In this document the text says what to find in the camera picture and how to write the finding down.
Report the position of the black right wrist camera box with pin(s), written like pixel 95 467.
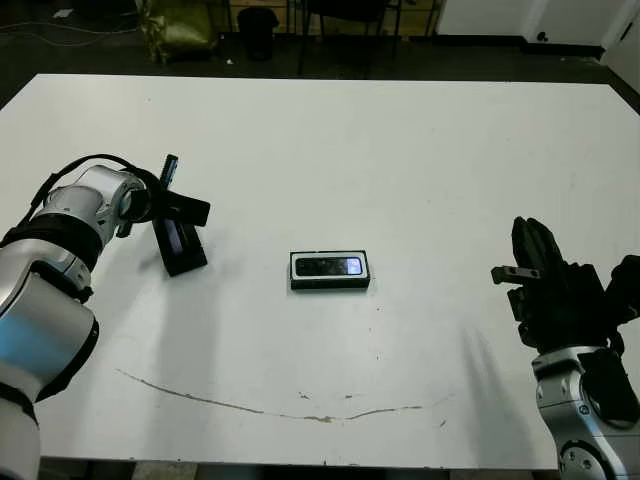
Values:
pixel 625 285

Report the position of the black printed box lid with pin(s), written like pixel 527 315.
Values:
pixel 187 260

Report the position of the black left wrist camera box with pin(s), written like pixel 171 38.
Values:
pixel 192 210

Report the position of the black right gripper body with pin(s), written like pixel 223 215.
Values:
pixel 560 310

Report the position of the black box white insert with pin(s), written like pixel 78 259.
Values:
pixel 330 285

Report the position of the black trash bin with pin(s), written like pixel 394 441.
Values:
pixel 257 32

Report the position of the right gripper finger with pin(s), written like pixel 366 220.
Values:
pixel 547 247
pixel 522 245

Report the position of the black chair caster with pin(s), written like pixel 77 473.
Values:
pixel 541 35

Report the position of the white paper sheet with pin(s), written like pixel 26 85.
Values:
pixel 62 13

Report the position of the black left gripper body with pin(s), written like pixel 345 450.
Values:
pixel 161 197

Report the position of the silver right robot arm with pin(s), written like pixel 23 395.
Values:
pixel 585 425

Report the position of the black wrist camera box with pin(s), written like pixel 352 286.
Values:
pixel 192 210
pixel 625 285

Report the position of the black mesh office chair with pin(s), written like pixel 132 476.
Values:
pixel 350 12

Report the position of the white door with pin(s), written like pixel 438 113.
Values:
pixel 622 55

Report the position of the yellow green plastic bag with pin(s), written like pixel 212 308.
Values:
pixel 175 27

